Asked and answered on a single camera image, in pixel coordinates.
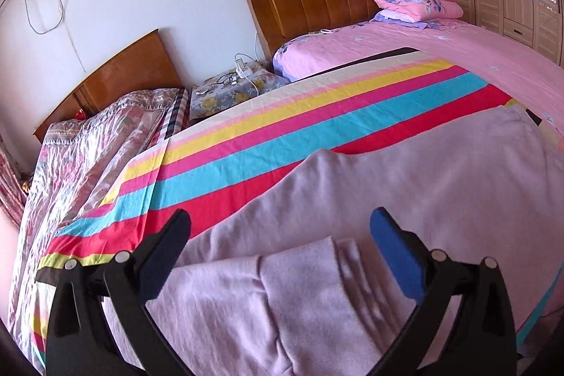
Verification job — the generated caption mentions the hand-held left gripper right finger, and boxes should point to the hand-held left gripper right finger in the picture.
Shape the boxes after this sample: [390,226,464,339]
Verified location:
[369,206,517,376]

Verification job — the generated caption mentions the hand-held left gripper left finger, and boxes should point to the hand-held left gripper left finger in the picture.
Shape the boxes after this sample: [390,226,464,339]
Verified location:
[46,209,197,376]

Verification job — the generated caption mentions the light purple pants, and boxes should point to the light purple pants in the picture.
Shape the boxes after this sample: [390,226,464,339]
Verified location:
[101,106,564,376]

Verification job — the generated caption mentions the pink patterned quilt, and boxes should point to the pink patterned quilt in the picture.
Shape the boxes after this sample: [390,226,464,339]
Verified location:
[6,87,190,359]

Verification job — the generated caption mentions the checked pillow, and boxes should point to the checked pillow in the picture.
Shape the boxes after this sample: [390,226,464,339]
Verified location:
[150,87,190,143]

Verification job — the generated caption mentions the rainbow striped blanket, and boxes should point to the rainbow striped blanket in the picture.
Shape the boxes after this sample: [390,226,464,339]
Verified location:
[26,47,544,363]

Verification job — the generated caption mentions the nightstand with floral cloth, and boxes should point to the nightstand with floral cloth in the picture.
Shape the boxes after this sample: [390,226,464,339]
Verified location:
[189,65,292,125]

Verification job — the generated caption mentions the small wooden headboard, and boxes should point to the small wooden headboard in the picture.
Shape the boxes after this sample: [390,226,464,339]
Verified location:
[34,29,185,143]

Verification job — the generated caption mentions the pink bed sheet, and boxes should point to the pink bed sheet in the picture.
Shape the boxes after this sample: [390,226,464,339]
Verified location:
[272,18,564,152]

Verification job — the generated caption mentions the white charger cable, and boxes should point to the white charger cable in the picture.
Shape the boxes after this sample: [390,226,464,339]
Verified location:
[235,31,265,99]

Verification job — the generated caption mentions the white charger with cables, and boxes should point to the white charger with cables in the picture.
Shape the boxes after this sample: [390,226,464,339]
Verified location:
[233,58,255,78]

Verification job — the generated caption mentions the hanging white wall cable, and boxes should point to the hanging white wall cable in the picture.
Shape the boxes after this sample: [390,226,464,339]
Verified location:
[24,0,87,74]

